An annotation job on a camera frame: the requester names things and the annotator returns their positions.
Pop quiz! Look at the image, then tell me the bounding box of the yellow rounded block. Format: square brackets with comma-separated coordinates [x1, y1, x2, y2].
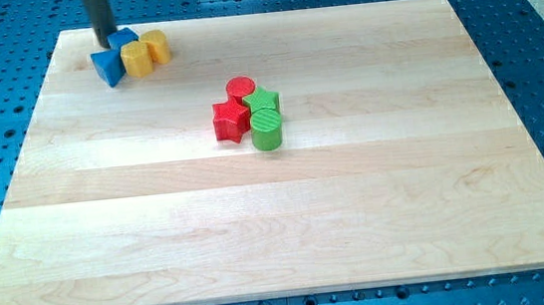
[138, 29, 171, 64]

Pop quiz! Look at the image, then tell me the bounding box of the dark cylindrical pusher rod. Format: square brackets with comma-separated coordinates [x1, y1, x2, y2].
[81, 0, 118, 49]

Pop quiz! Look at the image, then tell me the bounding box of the green cylinder block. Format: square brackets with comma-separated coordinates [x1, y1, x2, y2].
[250, 108, 283, 152]

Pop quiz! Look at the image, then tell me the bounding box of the blue cube block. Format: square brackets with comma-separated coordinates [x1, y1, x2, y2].
[107, 27, 138, 50]

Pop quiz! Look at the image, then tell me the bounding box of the yellow hexagon block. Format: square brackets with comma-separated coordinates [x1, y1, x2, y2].
[121, 41, 153, 78]

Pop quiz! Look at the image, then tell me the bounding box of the red star block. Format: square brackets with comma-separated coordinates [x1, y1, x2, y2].
[212, 100, 251, 143]

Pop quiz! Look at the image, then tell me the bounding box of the wooden board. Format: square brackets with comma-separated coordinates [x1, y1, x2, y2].
[0, 0, 544, 305]

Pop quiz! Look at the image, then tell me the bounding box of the red cylinder block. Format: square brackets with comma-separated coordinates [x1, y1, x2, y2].
[225, 76, 257, 105]

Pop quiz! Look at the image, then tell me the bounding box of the blue triangle block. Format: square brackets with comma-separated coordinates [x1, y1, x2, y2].
[90, 50, 127, 88]

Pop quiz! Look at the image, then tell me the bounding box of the green star block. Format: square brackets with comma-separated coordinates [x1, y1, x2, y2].
[242, 87, 280, 116]

